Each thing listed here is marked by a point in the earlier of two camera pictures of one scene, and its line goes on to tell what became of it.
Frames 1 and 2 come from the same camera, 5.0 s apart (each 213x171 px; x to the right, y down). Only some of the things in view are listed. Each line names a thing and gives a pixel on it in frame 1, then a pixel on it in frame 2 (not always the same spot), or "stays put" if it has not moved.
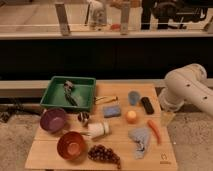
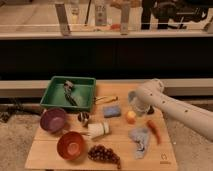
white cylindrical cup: x=96 y=130 stays put
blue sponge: x=112 y=111 stays put
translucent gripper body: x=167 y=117 to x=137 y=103
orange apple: x=131 y=117 stays put
